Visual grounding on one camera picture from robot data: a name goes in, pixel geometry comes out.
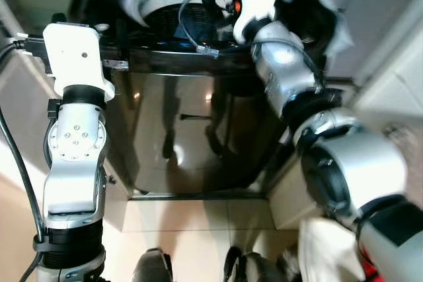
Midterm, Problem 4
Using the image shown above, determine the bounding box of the robot left leg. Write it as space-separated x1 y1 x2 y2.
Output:
132 248 174 282

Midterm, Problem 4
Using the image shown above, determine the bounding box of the white cloth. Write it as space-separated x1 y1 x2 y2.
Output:
291 0 354 58

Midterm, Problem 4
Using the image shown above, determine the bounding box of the grey sliding door panel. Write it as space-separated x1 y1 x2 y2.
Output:
0 0 136 230

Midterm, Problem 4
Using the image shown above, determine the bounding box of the red garment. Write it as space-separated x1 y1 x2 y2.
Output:
360 259 379 282

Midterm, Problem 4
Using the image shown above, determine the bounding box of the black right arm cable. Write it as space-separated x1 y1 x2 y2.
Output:
178 0 265 57

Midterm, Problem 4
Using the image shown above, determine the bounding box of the robot leg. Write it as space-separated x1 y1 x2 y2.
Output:
223 246 298 282
132 248 174 282

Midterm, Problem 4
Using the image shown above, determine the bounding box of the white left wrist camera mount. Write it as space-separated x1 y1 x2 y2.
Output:
42 22 116 101

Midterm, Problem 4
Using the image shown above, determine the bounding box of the grey cabinet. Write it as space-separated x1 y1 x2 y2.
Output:
324 0 423 85

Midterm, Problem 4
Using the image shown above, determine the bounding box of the off-white denim garment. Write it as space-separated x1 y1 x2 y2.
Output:
297 218 365 282

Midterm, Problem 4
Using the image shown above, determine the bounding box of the robot right leg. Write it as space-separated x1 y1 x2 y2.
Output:
223 246 298 282

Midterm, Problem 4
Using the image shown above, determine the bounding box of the black top-load washing machine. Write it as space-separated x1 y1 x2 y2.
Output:
69 0 354 200

